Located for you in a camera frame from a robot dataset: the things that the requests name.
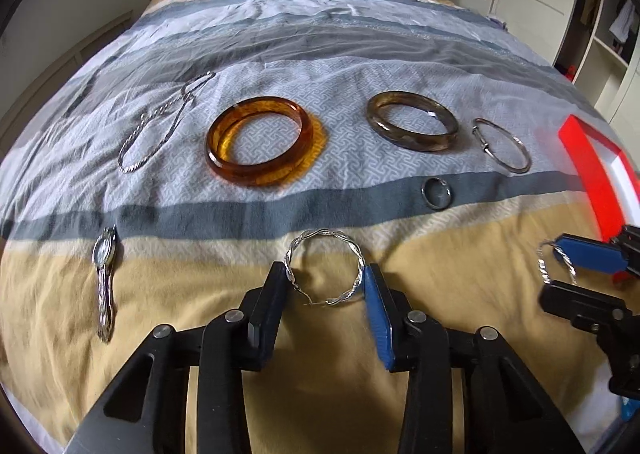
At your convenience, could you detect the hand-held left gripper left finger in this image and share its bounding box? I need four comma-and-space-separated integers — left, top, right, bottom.
65, 261, 291, 454

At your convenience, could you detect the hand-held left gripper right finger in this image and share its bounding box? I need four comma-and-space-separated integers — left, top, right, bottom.
362, 264, 586, 454

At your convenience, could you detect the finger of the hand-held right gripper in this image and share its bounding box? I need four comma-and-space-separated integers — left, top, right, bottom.
552, 224, 640, 285
539, 281, 640, 335

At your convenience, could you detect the twisted silver bangle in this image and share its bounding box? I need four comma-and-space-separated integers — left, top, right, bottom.
536, 240, 578, 287
283, 229, 368, 307

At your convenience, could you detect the red cardboard box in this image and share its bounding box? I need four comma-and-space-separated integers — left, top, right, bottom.
557, 115, 640, 285

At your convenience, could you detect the amber translucent bangle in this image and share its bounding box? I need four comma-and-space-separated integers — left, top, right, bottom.
205, 96, 328, 192

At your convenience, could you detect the small silver ring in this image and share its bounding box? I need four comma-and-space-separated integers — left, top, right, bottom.
422, 177, 452, 211

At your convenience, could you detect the thin silver bangle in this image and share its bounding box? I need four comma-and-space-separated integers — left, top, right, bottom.
472, 118, 532, 175

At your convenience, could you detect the silver wristwatch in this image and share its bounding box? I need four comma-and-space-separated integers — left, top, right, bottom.
92, 226, 121, 345

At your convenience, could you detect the brown grey stone bangle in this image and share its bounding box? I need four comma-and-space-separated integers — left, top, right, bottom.
366, 91, 460, 153

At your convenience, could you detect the silver chain necklace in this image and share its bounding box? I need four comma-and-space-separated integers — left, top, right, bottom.
117, 71, 217, 175

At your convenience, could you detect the white striped hanging shirt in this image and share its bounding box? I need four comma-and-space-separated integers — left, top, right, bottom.
607, 0, 638, 54

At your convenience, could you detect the striped duvet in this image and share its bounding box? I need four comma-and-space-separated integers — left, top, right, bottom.
0, 0, 640, 454

